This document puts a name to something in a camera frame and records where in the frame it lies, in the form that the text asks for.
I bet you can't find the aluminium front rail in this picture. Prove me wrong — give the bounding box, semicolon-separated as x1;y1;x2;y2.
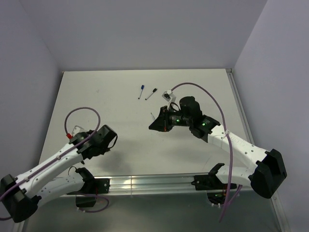
23;170;277;196

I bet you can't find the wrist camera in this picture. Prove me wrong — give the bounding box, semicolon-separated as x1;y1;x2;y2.
162;89;176;109
66;125;85;139

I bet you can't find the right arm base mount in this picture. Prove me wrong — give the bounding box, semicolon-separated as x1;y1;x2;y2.
191;174;227;207

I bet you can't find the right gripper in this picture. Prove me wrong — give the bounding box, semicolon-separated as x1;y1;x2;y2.
149;105;192;132

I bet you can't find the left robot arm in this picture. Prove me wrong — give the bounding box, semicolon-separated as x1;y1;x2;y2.
0;125;118;223

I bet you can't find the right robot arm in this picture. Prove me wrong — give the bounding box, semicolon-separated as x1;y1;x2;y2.
149;96;287;199

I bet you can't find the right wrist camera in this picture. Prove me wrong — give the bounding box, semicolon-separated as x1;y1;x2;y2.
162;89;176;109

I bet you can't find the aluminium side rail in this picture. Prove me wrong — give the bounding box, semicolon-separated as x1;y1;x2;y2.
225;68;266;170

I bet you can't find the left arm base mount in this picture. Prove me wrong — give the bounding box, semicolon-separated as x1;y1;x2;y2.
67;178;110;213

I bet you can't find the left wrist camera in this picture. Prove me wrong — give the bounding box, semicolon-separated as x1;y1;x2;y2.
66;125;85;139

